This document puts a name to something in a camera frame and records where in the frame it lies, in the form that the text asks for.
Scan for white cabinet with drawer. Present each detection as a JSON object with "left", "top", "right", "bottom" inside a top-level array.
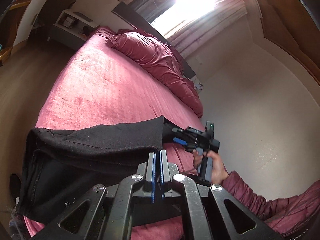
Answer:
[{"left": 13, "top": 0, "right": 46, "bottom": 46}]

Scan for pink patterned curtain right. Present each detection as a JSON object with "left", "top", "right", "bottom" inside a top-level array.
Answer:
[{"left": 167, "top": 0, "right": 247, "bottom": 58}]

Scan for dark bed headboard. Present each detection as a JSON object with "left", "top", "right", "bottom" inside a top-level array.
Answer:
[{"left": 112, "top": 2, "right": 196, "bottom": 80}]

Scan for black shoe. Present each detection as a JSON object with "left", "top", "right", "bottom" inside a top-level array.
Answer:
[{"left": 9, "top": 173, "right": 22, "bottom": 201}]

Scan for pink bed sheet mattress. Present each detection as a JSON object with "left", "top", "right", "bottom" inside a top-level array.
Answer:
[{"left": 20, "top": 27, "right": 203, "bottom": 236}]

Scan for black pants with embroidery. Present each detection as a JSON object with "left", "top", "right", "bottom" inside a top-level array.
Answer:
[{"left": 17, "top": 116, "right": 175, "bottom": 224}]

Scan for white bedside table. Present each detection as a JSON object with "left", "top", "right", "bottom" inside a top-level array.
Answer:
[{"left": 48, "top": 9, "right": 99, "bottom": 51}]

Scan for person right hand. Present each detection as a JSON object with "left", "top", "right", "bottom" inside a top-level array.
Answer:
[{"left": 193, "top": 150, "right": 229, "bottom": 185}]

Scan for maroon puffer jacket sleeve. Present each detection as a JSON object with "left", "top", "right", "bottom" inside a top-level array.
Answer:
[{"left": 221, "top": 171, "right": 319, "bottom": 239}]

